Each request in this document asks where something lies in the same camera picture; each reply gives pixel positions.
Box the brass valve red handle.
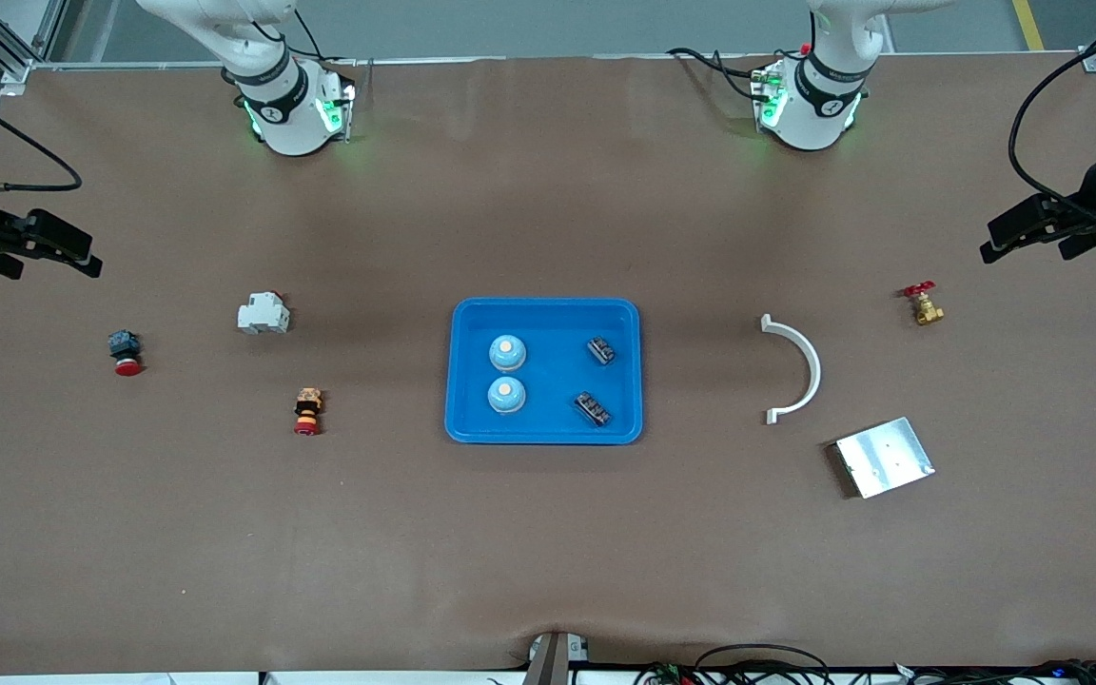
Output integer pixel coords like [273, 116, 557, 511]
[901, 281, 946, 326]

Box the blue plastic tray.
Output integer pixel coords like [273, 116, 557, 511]
[444, 297, 645, 446]

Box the silver metal plate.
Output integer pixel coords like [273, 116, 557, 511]
[833, 417, 936, 499]

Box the black cable bundle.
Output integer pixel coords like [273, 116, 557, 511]
[890, 658, 1096, 685]

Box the brown table cover mat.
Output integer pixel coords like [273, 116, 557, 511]
[0, 52, 1096, 676]

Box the black base power cable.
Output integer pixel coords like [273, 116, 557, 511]
[667, 46, 777, 104]

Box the white circuit breaker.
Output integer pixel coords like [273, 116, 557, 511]
[237, 290, 291, 335]

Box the grey metal mounting bracket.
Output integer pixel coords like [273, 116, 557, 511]
[522, 631, 592, 685]

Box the white curved plastic bracket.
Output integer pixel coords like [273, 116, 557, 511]
[761, 314, 822, 425]

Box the black cable loop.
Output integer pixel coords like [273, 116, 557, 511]
[695, 644, 832, 685]

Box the aluminium frame profile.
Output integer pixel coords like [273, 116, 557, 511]
[0, 0, 69, 96]

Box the black red mushroom push button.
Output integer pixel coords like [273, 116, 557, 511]
[108, 329, 144, 378]

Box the light blue call bell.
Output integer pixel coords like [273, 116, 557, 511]
[488, 334, 528, 373]
[486, 376, 526, 415]

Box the orange red stacked push button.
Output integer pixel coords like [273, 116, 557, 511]
[293, 386, 324, 438]

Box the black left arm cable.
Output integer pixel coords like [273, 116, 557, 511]
[1007, 38, 1096, 231]

